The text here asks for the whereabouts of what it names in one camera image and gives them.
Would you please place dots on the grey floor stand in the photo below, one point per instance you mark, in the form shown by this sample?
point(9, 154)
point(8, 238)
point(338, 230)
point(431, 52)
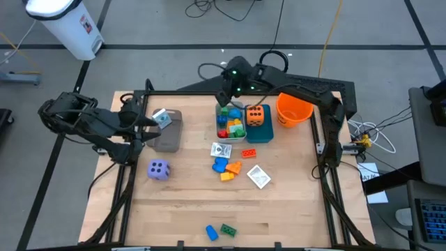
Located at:
point(21, 78)

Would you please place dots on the backlit keyboard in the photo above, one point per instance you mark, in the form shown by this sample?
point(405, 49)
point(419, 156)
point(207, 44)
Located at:
point(432, 219)

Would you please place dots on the black and white card box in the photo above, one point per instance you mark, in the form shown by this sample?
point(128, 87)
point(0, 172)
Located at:
point(221, 150)

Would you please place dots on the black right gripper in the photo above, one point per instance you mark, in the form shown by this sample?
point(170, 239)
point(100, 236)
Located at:
point(233, 82)

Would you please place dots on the grey plastic tray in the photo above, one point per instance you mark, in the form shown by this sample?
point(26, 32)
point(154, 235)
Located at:
point(169, 139)

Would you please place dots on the small blue toy brick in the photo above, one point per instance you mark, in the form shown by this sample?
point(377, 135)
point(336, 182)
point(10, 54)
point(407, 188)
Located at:
point(222, 120)

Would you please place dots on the black chair base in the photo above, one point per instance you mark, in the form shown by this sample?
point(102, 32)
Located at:
point(4, 118)

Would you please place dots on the clear grey plastic bin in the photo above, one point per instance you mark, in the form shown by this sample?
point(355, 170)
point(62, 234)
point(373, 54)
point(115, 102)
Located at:
point(230, 140)

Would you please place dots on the dark grey desk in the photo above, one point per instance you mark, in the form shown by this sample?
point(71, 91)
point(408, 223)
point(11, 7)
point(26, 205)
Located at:
point(411, 195)

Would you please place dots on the orange pumpkin bucket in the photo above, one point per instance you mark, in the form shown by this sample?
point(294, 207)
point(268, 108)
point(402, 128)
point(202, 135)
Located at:
point(294, 109)

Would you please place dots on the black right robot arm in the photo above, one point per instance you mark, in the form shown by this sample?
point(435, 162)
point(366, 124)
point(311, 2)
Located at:
point(299, 91)

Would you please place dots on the black desk leg bar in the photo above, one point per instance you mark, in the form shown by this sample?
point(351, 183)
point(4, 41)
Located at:
point(390, 179)

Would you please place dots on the small yellow toy block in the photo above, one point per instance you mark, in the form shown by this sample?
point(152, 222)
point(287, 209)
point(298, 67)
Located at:
point(238, 122)

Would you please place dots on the black computer case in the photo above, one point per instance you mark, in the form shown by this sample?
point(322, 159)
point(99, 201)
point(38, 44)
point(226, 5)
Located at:
point(350, 90)

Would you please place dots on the bright green toy brick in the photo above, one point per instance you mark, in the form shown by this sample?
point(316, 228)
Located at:
point(224, 111)

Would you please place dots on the white trash bin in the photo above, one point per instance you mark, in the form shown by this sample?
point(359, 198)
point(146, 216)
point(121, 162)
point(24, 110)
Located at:
point(66, 28)

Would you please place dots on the black aluminium rig frame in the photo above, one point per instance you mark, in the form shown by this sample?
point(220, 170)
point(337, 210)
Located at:
point(174, 93)

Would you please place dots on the yellow power plug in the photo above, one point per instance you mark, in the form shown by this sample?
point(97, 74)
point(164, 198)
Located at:
point(365, 141)

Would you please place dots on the red-orange flat toy brick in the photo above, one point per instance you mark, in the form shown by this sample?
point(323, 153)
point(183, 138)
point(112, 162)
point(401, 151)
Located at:
point(248, 153)

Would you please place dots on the silver-backed playing card box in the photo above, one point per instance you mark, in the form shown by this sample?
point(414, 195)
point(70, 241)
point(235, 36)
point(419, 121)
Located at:
point(258, 176)

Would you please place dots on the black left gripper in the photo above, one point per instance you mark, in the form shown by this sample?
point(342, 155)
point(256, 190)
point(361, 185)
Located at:
point(130, 118)

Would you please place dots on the red toy brick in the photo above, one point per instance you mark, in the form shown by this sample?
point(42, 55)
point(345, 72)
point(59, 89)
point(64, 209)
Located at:
point(222, 134)

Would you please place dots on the teal plastic tray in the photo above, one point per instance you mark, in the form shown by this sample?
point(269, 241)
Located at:
point(259, 136)

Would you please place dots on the white paper sheet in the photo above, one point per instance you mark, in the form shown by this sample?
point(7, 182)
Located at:
point(369, 171)
point(378, 198)

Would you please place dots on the rounded blue toy block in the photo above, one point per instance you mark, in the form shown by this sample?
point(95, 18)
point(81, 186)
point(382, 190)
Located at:
point(235, 113)

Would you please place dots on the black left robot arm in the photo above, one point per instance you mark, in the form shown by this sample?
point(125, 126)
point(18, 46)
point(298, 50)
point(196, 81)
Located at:
point(80, 120)

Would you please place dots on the large blue toy block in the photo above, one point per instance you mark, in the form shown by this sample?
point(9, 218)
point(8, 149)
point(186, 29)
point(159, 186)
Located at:
point(219, 165)

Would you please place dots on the orange toy block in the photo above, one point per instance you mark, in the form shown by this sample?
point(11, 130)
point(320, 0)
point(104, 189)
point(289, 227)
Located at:
point(234, 168)

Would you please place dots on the green toy block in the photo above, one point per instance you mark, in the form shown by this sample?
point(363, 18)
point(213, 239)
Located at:
point(239, 133)

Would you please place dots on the black device on desk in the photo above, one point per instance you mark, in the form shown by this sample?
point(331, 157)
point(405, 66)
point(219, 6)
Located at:
point(439, 108)

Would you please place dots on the orange foam die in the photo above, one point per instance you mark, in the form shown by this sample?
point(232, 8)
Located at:
point(255, 115)

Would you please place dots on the mint green toy brick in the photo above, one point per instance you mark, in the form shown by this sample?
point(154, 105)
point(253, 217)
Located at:
point(236, 128)

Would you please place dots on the purple foam die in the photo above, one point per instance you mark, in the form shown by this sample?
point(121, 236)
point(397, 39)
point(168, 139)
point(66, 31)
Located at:
point(158, 170)

